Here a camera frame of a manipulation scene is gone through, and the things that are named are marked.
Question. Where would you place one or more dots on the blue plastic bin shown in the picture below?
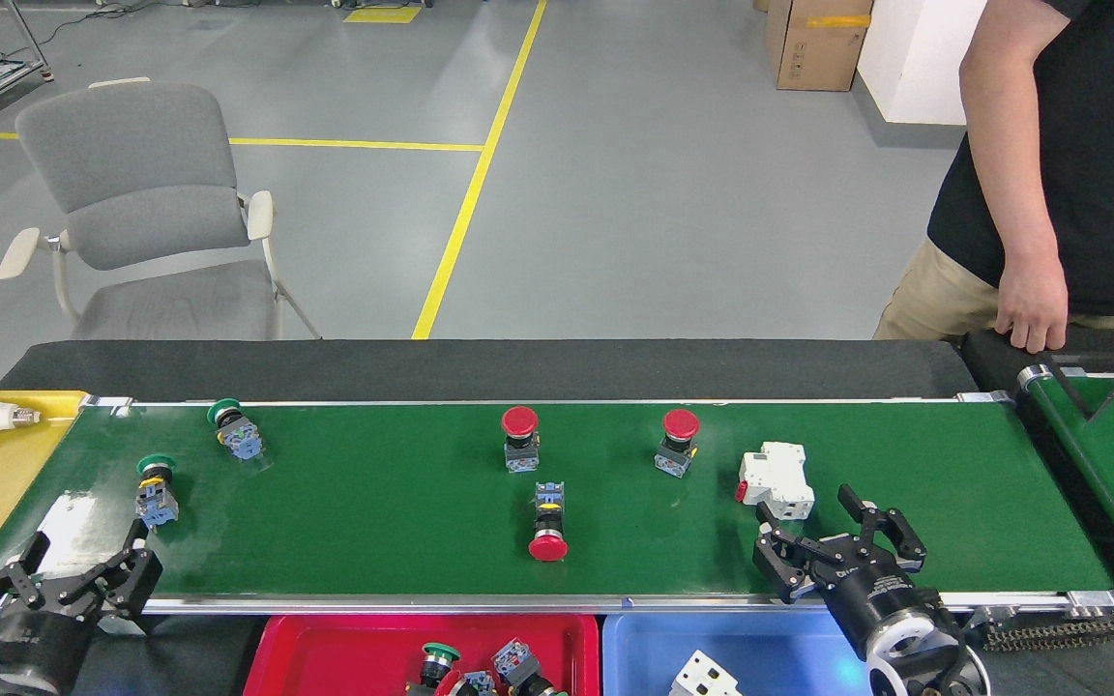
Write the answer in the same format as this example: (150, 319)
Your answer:
(789, 667)

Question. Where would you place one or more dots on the grey office chair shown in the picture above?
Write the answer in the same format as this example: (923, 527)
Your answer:
(131, 155)

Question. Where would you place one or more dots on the black guide bar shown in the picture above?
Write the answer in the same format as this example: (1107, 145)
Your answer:
(1065, 387)

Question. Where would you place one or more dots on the brown cardboard box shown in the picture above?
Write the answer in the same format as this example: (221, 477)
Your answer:
(818, 43)

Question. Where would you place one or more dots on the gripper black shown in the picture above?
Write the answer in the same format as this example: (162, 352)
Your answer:
(871, 590)
(25, 648)

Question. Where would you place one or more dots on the long green conveyor belt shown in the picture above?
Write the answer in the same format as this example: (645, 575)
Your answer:
(373, 522)

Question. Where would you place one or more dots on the long black felt cover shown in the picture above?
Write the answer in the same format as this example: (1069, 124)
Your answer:
(518, 367)

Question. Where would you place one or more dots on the red plastic bin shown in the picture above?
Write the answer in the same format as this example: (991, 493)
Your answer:
(344, 657)

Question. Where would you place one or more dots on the person's right forearm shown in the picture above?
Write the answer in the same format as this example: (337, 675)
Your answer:
(1016, 193)

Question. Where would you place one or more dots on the white circuit breaker red lever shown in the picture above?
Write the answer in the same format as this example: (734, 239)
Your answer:
(777, 478)

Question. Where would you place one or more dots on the person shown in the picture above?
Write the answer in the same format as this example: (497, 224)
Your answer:
(1099, 145)

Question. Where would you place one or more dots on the person's right hand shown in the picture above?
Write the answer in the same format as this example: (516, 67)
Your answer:
(1031, 304)

